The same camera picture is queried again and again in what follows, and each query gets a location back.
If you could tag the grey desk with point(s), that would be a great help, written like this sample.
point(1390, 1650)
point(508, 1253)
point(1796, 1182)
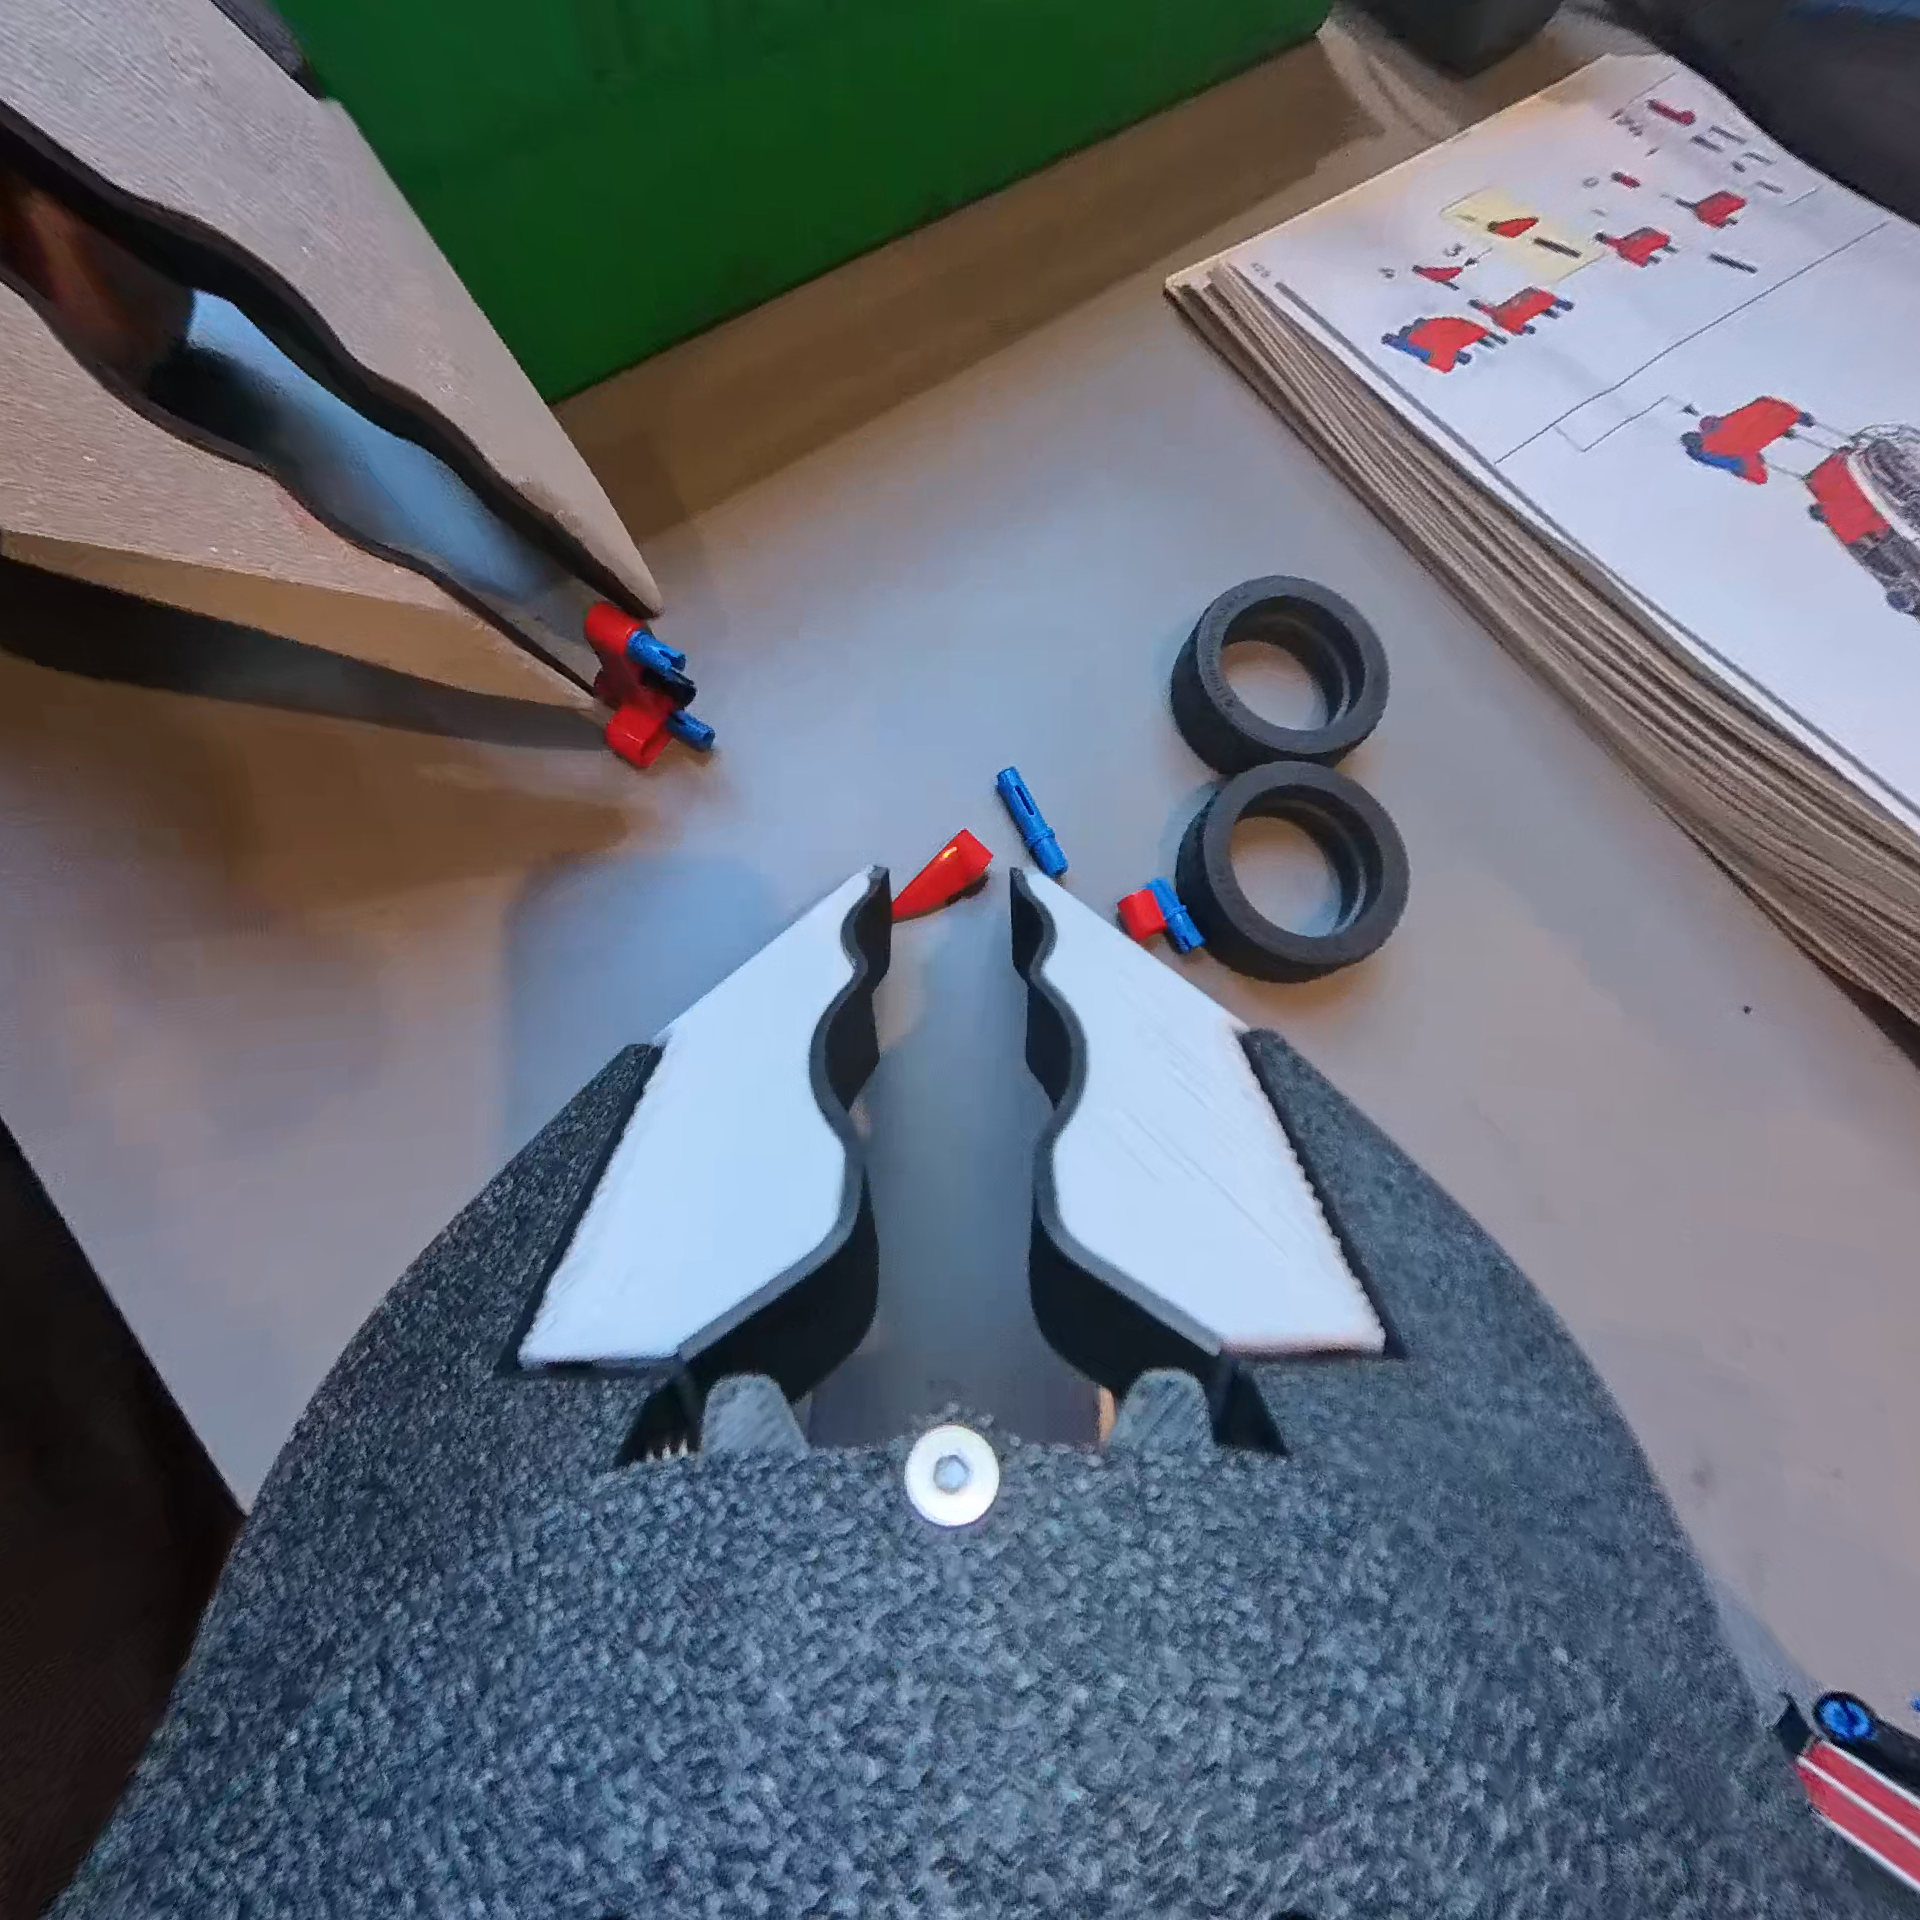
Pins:
point(902, 523)

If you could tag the open instruction booklet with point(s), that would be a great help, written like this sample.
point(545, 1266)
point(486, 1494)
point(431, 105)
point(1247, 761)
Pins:
point(1620, 376)

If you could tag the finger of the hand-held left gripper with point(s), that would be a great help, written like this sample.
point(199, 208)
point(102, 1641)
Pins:
point(225, 149)
point(148, 509)

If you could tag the red beam assembly blue pins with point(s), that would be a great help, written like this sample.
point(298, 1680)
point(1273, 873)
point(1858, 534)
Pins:
point(617, 660)

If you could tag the black tumbler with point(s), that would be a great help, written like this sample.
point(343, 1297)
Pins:
point(1478, 30)

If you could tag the black rubber tyre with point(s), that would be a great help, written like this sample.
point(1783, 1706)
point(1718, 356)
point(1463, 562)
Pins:
point(1215, 681)
point(1223, 884)

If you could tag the red curved wedge brick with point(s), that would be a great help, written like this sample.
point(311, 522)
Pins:
point(938, 873)

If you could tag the green plastic bin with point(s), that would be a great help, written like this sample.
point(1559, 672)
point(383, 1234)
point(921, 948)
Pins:
point(751, 149)

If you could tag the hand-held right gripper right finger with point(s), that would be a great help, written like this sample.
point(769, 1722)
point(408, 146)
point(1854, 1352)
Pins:
point(1201, 1184)

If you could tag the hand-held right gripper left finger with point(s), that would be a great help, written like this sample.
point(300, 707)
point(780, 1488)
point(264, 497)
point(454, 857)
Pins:
point(705, 1170)

